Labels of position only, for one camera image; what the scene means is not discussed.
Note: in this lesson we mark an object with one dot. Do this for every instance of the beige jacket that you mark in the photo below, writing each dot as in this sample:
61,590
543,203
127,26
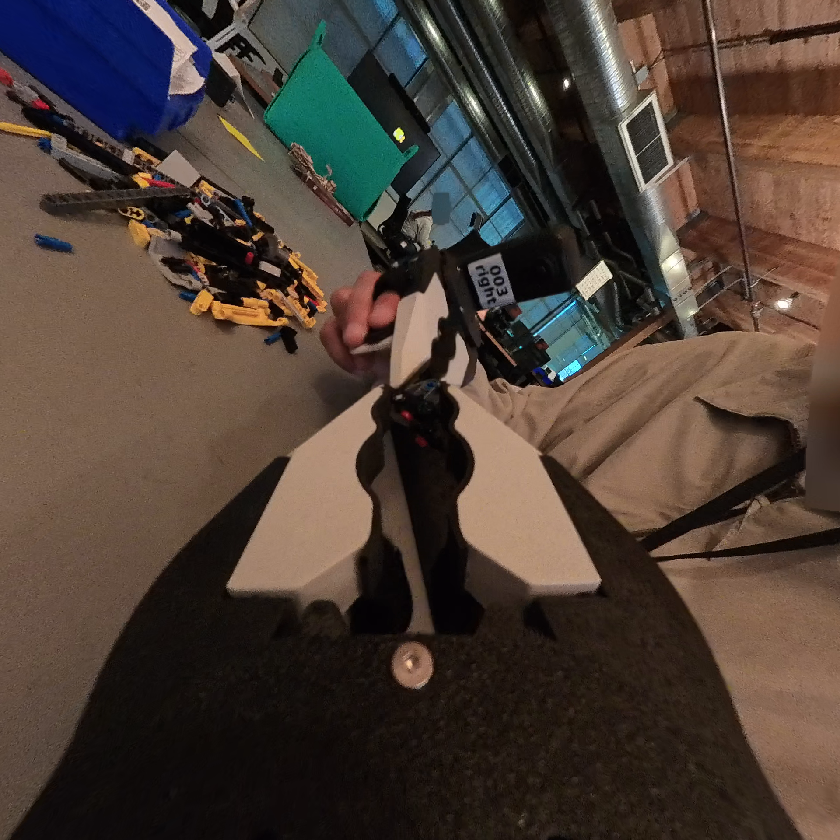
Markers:
774,656

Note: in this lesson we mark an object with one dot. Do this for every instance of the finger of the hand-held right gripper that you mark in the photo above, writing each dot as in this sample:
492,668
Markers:
469,361
413,334

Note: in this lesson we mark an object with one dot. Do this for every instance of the grey desk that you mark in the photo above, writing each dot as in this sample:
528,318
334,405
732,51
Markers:
98,394

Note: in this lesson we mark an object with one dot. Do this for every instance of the white vent grille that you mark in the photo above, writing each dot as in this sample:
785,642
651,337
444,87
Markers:
646,141

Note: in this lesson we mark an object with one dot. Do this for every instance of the yellow paper scrap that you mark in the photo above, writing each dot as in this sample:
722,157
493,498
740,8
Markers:
241,138

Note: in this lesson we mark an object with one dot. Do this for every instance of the green storage bin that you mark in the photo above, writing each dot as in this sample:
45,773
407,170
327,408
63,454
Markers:
328,118

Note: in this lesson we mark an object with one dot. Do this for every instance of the white printed sheets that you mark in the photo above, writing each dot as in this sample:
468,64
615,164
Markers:
184,65

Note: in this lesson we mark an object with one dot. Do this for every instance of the person's right forearm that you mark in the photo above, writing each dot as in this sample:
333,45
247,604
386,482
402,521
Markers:
623,407

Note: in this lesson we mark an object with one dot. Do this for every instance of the light grey panel brick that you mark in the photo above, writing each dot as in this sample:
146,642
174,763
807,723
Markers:
178,169

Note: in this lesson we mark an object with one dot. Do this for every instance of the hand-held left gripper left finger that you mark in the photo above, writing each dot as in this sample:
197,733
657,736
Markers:
308,518

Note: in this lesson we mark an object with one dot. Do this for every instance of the hanging white sign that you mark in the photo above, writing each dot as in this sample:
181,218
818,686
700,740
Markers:
594,277

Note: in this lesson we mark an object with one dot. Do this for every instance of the dark grey long beam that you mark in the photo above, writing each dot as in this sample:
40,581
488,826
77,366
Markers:
98,199

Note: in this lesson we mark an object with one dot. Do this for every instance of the pile of loose bricks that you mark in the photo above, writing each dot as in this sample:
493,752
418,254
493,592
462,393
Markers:
223,249

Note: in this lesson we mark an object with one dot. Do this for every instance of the black device box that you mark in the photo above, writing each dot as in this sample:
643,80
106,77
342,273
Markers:
222,82

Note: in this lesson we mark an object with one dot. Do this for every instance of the brown model on board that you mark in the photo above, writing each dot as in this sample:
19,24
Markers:
321,184

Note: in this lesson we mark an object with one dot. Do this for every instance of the blue connector pin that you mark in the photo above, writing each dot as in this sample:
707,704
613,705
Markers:
52,243

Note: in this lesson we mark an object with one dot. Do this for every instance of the black monitor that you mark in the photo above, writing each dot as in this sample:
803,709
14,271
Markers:
394,111

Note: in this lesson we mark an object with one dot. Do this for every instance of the silver ventilation duct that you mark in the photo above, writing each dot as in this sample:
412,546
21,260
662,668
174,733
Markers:
610,65

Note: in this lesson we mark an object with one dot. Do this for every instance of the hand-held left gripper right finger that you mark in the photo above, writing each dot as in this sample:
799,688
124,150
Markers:
525,518

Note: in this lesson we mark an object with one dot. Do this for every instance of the black brick assembly red pins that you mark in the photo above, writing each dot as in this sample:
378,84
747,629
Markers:
420,410

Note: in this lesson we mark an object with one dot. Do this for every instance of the blue storage bin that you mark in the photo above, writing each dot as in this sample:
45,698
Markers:
98,59

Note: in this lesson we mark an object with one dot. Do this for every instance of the person's right hand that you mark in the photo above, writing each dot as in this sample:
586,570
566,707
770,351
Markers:
348,321

